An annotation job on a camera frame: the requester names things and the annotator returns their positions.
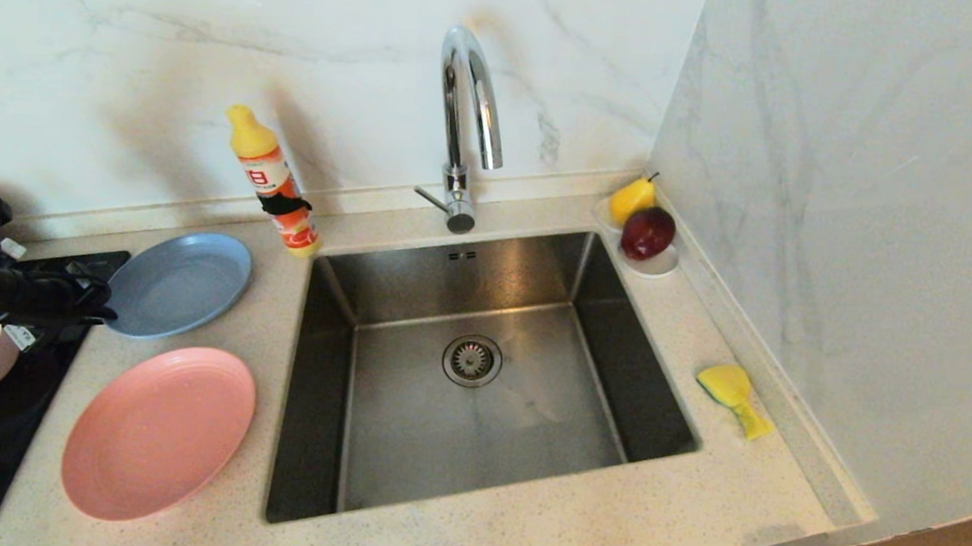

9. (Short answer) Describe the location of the dark red apple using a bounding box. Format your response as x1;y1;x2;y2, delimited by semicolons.
619;206;678;263

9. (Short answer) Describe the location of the stainless steel sink basin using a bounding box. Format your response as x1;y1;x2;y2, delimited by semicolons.
266;217;711;542

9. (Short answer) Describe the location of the yellow-capped orange dish soap bottle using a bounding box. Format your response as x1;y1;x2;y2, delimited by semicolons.
221;104;328;258

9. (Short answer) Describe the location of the yellow fish-shaped sponge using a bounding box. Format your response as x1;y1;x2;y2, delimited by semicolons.
693;362;778;442

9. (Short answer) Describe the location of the black induction cooktop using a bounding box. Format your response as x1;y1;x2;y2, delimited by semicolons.
0;245;133;546

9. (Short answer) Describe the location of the blue-grey plate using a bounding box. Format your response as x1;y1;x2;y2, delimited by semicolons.
102;228;255;344

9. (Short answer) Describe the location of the round metal drain strainer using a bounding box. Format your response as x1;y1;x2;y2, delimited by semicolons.
442;334;505;389

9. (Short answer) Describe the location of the yellow pear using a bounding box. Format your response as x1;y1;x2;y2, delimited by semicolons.
607;171;661;230

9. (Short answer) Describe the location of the small white dish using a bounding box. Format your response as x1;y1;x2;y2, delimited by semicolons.
590;198;684;280

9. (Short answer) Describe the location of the pink plate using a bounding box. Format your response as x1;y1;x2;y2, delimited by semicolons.
59;340;260;528

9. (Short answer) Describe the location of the chrome gooseneck faucet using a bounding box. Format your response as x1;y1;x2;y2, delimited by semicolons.
412;24;511;237

